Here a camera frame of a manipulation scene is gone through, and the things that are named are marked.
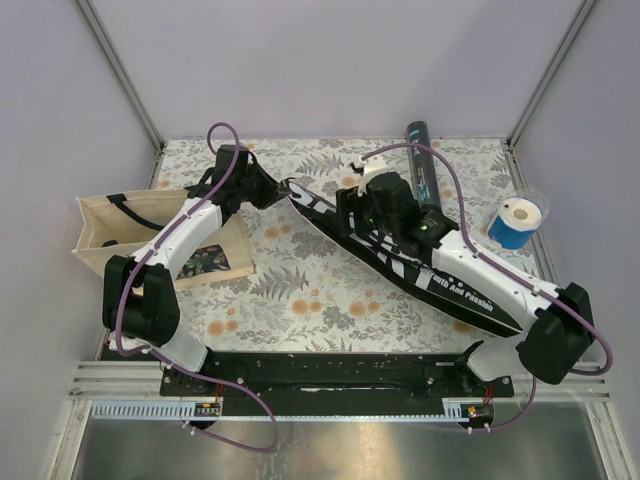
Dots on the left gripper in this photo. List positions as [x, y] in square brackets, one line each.
[273, 190]

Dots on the black shuttlecock tube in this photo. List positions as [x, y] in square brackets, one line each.
[422, 167]

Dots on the black sport racket cover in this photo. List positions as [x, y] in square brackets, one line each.
[440, 290]

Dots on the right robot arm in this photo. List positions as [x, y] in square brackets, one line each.
[548, 328]

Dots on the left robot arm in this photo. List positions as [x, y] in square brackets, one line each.
[140, 305]

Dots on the floral table mat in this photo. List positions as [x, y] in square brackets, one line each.
[307, 294]

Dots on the beige canvas tote bag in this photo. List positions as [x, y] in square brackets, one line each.
[120, 224]

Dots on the blue wrapped toilet paper roll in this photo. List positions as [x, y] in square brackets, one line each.
[514, 222]

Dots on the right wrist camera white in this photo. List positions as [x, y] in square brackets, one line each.
[368, 169]

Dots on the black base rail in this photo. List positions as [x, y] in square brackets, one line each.
[338, 378]

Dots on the white slotted cable duct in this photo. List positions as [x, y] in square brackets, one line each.
[438, 411]

